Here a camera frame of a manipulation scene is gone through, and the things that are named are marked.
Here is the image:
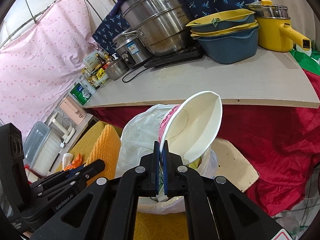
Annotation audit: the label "orange printed plastic bag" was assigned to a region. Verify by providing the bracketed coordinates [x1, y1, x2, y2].
[67, 153, 82, 170]

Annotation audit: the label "white paper tissue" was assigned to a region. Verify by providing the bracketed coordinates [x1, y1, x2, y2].
[62, 153, 74, 171]

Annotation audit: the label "pink white paper cup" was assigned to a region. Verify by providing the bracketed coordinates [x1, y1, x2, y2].
[158, 90, 222, 165]

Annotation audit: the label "green silver foil pouch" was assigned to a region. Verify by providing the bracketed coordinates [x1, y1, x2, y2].
[150, 165, 172, 203]

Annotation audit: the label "white lined trash bin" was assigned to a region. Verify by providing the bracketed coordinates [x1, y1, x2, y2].
[115, 103, 219, 215]

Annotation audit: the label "white dish rack grey lid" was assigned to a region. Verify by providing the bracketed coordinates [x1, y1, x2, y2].
[23, 122, 62, 176]

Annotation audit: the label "white glass electric kettle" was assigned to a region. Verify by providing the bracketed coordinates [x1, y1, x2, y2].
[48, 113, 76, 144]

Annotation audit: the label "red cloth under counter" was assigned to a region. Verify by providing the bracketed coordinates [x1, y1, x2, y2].
[85, 69, 320, 217]

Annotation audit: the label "pink electric kettle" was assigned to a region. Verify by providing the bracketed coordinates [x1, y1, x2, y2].
[59, 95, 87, 125]

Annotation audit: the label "green tin can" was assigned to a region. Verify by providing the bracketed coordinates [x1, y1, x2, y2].
[70, 83, 91, 106]

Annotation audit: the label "white bottle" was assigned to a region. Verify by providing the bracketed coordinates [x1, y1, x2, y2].
[80, 76, 96, 95]

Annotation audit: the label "pink dotted curtain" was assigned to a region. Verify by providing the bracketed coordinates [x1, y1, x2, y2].
[0, 0, 96, 138]

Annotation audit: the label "yellow seasoning packet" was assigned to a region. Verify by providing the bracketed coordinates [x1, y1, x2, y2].
[95, 68, 105, 80]

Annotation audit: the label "small steel pot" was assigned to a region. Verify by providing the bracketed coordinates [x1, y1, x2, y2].
[105, 59, 129, 81]

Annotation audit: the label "black induction cooktop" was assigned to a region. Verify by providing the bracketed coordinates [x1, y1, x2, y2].
[144, 46, 205, 69]

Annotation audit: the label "steel rice cooker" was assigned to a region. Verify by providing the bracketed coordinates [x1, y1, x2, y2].
[112, 28, 153, 68]

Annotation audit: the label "blue yellow stacked basins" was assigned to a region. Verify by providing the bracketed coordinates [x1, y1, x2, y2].
[186, 9, 259, 64]

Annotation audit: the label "green cloth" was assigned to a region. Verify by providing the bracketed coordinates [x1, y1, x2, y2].
[290, 49, 320, 76]

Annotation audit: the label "yellow electric saucepan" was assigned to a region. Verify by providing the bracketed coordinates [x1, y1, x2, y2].
[247, 0, 311, 53]

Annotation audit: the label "large steel steamer pot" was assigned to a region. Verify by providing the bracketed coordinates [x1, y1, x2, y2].
[120, 0, 194, 56]

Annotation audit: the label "blue patterned cloth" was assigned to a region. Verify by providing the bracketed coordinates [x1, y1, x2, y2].
[92, 0, 257, 54]

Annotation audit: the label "black power cable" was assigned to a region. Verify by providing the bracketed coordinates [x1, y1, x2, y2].
[121, 62, 151, 84]

